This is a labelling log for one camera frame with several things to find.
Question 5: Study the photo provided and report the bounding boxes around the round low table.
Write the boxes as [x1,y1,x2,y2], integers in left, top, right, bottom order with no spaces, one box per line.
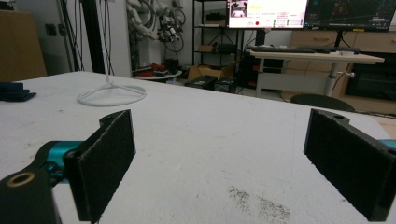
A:
[132,69,183,82]

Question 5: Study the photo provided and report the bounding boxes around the black case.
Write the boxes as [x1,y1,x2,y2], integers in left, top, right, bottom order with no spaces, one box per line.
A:
[184,75,219,91]

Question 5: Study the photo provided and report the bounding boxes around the dark blue folded cloth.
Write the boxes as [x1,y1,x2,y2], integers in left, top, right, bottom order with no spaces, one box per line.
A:
[0,81,37,103]

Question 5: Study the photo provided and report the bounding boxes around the black metal shelf rack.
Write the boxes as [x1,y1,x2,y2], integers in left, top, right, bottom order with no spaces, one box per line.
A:
[191,0,246,67]

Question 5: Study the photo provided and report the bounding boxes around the open cardboard box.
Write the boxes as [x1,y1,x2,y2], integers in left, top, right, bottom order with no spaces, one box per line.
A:
[187,61,240,82]

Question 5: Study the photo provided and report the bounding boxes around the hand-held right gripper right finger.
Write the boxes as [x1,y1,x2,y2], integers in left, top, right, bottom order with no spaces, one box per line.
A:
[303,107,396,222]

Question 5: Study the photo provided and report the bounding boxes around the light wooden desk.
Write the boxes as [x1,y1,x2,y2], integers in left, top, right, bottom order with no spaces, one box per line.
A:
[248,49,386,99]

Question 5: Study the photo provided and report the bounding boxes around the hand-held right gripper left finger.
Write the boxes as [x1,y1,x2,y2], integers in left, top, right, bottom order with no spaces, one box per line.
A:
[62,108,136,224]

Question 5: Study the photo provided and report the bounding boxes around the black vertical pole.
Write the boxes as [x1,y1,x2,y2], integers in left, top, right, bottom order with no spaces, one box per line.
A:
[79,0,106,75]

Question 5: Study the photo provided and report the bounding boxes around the bright computer monitor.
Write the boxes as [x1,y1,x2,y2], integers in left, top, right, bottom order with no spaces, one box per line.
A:
[227,0,308,30]

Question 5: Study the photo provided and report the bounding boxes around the brown cardboard panel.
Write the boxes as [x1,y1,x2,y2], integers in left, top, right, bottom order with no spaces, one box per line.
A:
[0,9,49,83]

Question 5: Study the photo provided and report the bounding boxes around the white ring-base stand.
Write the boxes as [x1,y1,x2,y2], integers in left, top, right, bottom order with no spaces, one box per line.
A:
[77,46,148,108]

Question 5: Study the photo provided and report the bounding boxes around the dark computer monitor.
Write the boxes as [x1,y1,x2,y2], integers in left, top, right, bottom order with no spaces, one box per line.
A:
[304,0,396,33]

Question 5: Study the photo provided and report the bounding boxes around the black keyboard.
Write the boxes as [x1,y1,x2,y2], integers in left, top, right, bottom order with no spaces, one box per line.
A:
[247,45,316,54]

